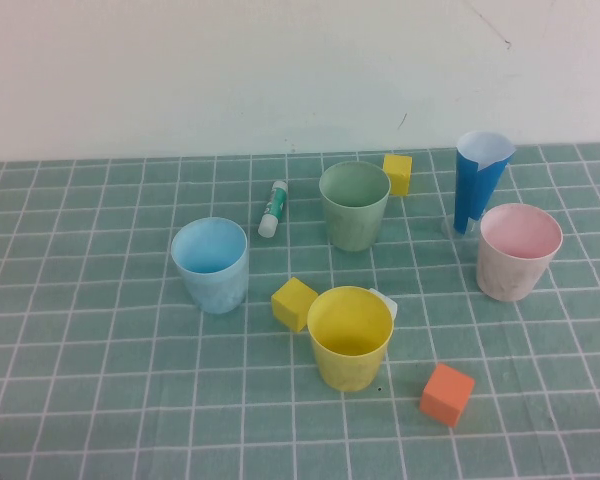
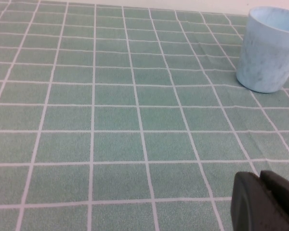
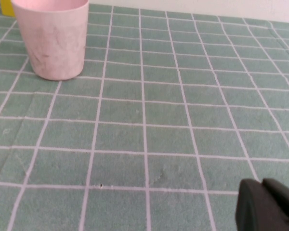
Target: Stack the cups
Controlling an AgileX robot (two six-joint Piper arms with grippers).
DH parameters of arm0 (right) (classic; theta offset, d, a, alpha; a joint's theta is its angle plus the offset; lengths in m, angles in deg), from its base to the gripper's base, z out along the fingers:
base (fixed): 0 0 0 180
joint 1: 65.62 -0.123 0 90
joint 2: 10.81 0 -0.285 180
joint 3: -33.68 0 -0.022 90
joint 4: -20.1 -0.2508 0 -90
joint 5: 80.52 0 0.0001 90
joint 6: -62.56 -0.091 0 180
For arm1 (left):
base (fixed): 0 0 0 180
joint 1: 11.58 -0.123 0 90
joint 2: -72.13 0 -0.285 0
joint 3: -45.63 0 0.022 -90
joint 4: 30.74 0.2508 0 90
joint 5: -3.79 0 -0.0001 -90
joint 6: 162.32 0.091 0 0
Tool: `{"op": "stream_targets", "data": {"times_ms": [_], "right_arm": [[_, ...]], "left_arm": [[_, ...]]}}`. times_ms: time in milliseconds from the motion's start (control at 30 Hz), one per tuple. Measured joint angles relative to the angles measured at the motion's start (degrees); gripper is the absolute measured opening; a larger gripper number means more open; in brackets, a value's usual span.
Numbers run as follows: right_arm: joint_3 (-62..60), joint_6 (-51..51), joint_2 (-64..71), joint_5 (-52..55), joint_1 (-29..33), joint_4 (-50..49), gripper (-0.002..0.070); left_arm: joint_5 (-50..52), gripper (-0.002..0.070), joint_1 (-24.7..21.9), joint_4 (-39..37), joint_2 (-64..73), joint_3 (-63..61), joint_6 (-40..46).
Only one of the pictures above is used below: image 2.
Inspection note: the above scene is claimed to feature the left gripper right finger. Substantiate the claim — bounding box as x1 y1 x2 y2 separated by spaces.
259 170 289 231

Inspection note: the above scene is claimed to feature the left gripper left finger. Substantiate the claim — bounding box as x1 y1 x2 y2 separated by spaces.
230 171 289 231

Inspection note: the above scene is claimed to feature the light blue plastic cup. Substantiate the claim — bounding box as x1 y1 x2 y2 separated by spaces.
236 6 289 94

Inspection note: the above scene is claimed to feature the green checked tablecloth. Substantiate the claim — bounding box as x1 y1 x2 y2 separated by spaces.
0 0 289 231

